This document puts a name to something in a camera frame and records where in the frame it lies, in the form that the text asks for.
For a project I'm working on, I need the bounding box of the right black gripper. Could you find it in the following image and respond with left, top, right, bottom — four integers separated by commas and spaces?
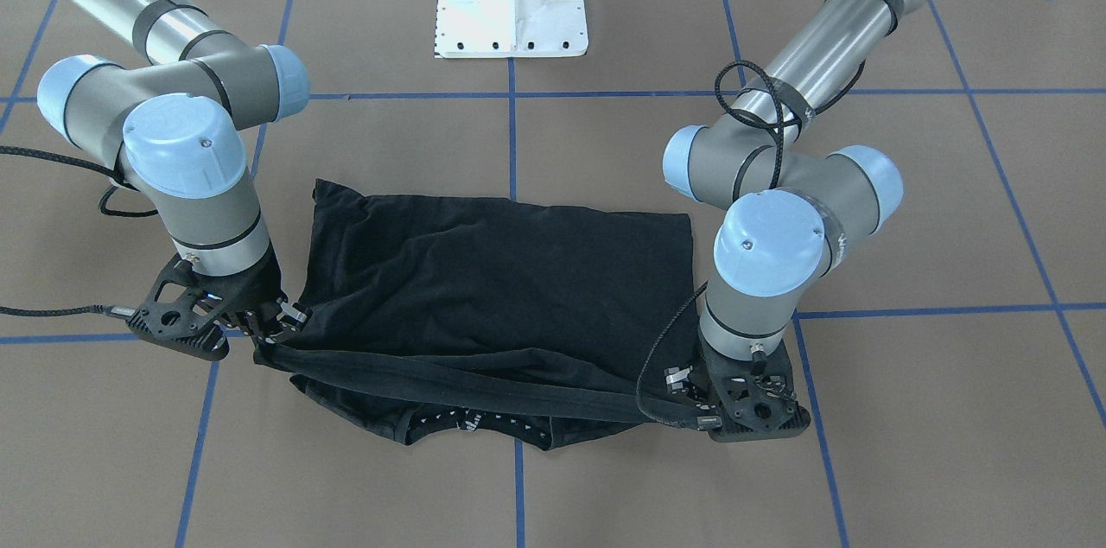
128, 250, 312, 360

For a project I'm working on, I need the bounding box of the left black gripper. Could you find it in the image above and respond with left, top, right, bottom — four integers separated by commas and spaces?
687, 341, 812, 443

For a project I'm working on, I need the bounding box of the black printed t-shirt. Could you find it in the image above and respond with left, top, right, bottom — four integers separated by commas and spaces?
253, 179, 696, 449

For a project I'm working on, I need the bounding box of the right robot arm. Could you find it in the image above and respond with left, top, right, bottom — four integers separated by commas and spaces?
3, 0, 311, 360

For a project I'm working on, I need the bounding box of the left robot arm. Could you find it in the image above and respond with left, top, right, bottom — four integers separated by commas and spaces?
636, 0, 930, 443

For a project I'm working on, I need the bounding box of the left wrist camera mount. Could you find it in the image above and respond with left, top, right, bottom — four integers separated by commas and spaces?
664, 366, 695, 396

